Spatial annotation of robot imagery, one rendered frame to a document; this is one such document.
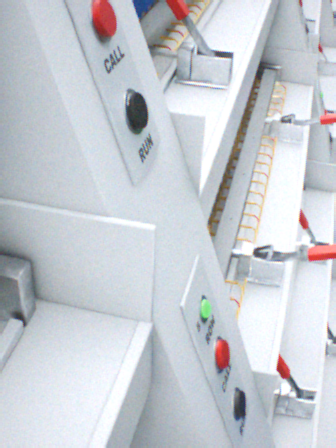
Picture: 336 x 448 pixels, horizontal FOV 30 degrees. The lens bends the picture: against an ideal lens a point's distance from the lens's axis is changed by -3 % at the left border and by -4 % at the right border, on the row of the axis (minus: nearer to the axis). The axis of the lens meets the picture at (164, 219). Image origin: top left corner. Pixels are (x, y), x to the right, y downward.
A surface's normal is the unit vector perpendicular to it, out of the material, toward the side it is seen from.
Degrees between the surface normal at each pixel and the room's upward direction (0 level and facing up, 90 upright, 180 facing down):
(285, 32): 90
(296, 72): 90
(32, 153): 90
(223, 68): 90
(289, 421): 20
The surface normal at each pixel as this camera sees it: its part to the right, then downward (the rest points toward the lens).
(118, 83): 0.92, -0.11
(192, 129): -0.24, 0.56
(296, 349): 0.04, -0.80
